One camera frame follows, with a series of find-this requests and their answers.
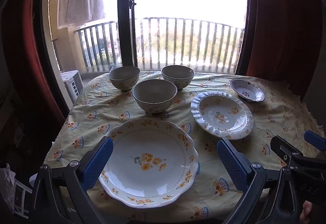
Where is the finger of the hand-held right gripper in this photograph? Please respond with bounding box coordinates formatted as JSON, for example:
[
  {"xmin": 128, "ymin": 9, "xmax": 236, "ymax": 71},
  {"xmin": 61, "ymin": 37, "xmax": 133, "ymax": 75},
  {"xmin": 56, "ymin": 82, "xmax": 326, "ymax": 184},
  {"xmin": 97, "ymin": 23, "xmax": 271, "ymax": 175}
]
[
  {"xmin": 304, "ymin": 130, "xmax": 326, "ymax": 151},
  {"xmin": 270, "ymin": 135, "xmax": 303, "ymax": 168}
]

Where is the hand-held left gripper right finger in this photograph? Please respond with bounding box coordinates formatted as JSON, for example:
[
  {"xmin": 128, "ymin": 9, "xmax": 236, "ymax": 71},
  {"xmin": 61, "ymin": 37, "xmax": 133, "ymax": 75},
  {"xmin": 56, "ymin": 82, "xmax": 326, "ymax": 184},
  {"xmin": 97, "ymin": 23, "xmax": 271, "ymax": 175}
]
[{"xmin": 216, "ymin": 138, "xmax": 302, "ymax": 224}]

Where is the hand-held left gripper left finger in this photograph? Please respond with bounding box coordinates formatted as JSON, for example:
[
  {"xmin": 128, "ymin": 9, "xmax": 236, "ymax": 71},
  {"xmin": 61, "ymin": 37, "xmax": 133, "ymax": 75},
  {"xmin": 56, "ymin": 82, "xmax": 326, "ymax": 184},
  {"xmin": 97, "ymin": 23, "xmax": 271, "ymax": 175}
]
[{"xmin": 27, "ymin": 136, "xmax": 114, "ymax": 224}]

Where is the ribbed rim flower plate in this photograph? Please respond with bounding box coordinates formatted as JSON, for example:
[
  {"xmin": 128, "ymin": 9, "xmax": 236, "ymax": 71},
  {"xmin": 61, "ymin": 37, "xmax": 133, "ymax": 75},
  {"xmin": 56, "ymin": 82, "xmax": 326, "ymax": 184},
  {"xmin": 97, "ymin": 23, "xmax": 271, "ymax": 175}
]
[{"xmin": 191, "ymin": 91, "xmax": 254, "ymax": 140}]

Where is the large scalloped flower plate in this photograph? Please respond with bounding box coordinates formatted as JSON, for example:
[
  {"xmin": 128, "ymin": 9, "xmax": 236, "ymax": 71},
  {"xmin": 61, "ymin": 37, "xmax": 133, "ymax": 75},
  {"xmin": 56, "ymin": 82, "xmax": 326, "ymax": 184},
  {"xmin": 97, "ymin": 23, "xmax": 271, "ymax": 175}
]
[{"xmin": 98, "ymin": 118, "xmax": 199, "ymax": 208}]

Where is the small scalloped plate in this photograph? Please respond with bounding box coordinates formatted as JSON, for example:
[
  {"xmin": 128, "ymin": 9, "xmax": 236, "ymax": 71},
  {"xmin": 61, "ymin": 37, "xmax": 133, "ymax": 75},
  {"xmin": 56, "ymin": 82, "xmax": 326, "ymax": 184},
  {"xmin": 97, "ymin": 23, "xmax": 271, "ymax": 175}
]
[{"xmin": 230, "ymin": 78, "xmax": 266, "ymax": 102}]

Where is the grey floral ceramic bowl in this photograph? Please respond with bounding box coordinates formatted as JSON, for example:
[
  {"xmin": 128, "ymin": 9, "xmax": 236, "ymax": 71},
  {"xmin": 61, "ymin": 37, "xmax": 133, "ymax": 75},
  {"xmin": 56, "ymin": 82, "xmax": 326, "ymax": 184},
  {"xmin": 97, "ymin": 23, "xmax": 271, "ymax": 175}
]
[
  {"xmin": 107, "ymin": 66, "xmax": 141, "ymax": 92},
  {"xmin": 161, "ymin": 65, "xmax": 195, "ymax": 90},
  {"xmin": 132, "ymin": 79, "xmax": 178, "ymax": 115}
]

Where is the person's right hand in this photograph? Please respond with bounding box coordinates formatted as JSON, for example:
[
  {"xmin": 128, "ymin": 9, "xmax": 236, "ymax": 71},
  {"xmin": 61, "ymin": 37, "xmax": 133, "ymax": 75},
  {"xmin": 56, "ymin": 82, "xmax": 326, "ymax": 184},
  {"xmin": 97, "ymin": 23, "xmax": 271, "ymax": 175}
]
[{"xmin": 300, "ymin": 200, "xmax": 314, "ymax": 224}]

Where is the yellow printed tablecloth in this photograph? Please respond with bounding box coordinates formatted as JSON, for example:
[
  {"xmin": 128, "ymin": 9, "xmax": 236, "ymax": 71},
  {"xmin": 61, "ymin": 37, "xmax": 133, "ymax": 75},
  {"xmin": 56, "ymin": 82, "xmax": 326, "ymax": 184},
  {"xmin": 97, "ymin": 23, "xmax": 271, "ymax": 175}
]
[{"xmin": 43, "ymin": 71, "xmax": 326, "ymax": 223}]

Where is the white outdoor appliance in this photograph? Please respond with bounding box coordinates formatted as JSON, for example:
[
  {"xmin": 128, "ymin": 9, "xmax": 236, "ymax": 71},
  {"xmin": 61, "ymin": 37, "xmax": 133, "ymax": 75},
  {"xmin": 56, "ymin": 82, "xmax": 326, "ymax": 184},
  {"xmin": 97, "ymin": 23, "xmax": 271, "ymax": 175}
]
[{"xmin": 61, "ymin": 70, "xmax": 84, "ymax": 104}]

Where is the white rack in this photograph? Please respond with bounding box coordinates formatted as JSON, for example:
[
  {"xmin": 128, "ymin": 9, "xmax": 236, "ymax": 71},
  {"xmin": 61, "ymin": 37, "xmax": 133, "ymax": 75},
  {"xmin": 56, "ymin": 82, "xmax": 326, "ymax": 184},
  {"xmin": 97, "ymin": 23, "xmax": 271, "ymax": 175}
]
[{"xmin": 13, "ymin": 178, "xmax": 33, "ymax": 217}]

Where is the white plastic bag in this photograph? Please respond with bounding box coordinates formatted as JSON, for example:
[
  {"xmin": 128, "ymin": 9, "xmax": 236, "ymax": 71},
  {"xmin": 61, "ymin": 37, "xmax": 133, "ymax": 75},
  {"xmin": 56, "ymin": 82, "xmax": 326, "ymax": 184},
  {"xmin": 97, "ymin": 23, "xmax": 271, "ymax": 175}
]
[{"xmin": 0, "ymin": 163, "xmax": 17, "ymax": 214}]

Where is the red curtain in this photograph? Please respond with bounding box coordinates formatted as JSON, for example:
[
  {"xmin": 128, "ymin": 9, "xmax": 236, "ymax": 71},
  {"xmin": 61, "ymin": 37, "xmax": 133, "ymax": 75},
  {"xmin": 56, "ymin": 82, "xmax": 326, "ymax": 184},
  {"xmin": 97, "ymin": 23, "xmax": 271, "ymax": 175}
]
[
  {"xmin": 0, "ymin": 0, "xmax": 69, "ymax": 163},
  {"xmin": 244, "ymin": 0, "xmax": 326, "ymax": 102}
]

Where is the balcony railing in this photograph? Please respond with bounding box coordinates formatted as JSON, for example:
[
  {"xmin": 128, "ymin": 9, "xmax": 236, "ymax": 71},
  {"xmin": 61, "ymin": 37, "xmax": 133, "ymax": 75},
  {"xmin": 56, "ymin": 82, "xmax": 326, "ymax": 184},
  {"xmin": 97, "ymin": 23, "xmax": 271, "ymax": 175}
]
[{"xmin": 74, "ymin": 17, "xmax": 245, "ymax": 73}]

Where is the black window frame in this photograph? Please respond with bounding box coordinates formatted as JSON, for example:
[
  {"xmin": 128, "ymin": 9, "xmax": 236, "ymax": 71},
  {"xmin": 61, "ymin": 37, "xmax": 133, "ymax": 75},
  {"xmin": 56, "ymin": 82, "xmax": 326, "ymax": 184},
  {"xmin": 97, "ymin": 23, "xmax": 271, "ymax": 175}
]
[{"xmin": 33, "ymin": 0, "xmax": 258, "ymax": 117}]

